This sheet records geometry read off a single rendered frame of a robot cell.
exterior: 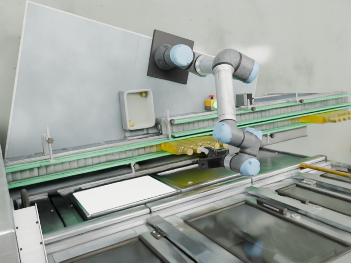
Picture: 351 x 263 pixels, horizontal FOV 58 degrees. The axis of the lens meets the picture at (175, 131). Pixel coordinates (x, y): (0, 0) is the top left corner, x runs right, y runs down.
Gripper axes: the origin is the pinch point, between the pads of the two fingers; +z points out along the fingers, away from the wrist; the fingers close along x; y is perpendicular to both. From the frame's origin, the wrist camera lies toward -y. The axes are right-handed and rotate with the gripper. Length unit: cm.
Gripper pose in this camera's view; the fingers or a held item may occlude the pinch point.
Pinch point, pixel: (200, 154)
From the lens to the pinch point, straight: 158.1
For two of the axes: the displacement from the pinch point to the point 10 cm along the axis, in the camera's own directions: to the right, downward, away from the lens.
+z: -5.0, -1.0, 8.6
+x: -0.9, -9.8, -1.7
